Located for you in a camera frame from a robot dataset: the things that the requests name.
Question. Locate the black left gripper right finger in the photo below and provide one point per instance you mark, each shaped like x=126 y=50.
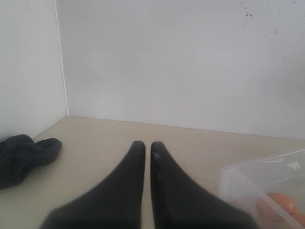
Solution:
x=178 y=202

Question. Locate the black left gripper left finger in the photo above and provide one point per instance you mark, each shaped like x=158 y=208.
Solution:
x=115 y=203

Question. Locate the clear plastic storage box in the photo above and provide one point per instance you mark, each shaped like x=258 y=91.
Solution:
x=243 y=184

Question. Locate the brown egg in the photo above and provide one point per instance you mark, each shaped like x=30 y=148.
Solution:
x=300 y=218
x=283 y=200

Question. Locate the dark crumpled cloth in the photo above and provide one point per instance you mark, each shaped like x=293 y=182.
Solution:
x=19 y=155

